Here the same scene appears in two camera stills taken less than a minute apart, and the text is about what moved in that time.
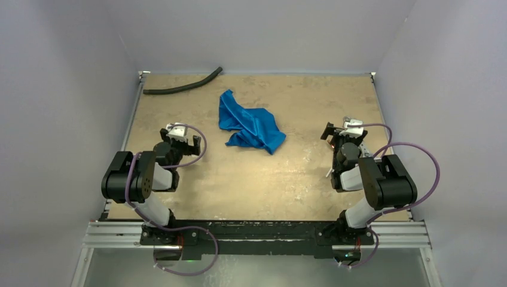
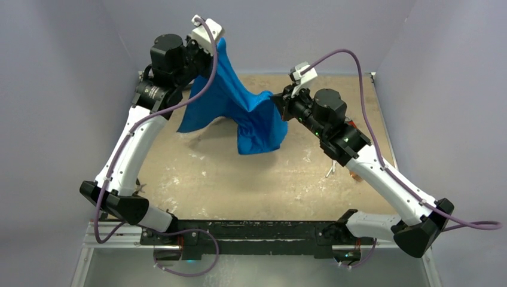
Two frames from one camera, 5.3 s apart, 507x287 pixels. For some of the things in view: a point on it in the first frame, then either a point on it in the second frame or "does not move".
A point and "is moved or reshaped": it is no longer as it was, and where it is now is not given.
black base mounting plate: (257, 238) does not move
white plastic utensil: (328, 173) does not move
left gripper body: (179, 149) → (198, 61)
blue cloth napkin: (254, 127) is moved or reshaped
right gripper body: (340, 134) → (287, 102)
